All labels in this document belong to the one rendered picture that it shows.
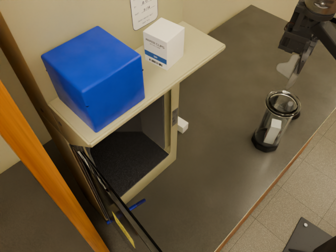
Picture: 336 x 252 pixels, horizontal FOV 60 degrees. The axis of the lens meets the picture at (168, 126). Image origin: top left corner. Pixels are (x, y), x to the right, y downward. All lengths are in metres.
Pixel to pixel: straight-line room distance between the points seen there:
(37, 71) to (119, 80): 0.13
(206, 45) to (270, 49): 1.00
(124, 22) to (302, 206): 1.87
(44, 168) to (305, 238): 1.82
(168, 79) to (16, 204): 0.76
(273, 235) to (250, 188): 1.02
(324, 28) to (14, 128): 0.68
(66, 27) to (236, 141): 0.83
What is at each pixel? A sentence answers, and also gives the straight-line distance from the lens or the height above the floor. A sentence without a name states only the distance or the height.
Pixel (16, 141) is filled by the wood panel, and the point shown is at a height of 1.57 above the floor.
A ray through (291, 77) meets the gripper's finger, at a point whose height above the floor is 1.33.
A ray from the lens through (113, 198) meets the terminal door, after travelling 0.52.
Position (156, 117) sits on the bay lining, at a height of 1.17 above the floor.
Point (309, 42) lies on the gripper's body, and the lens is 0.82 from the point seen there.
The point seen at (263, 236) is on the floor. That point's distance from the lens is 2.02.
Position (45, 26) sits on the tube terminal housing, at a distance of 0.44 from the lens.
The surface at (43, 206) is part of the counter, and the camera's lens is 1.07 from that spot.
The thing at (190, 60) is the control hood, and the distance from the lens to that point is 0.54.
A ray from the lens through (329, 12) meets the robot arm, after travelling 0.77.
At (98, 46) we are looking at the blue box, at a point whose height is 1.60.
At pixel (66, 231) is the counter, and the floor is 0.94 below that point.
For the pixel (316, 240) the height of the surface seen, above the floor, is 0.02.
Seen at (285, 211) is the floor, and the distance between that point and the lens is 2.13.
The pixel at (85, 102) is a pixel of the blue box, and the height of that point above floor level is 1.58.
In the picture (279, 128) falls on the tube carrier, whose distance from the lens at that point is 1.03.
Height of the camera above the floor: 1.86
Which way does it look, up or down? 53 degrees down
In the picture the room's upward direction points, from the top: straight up
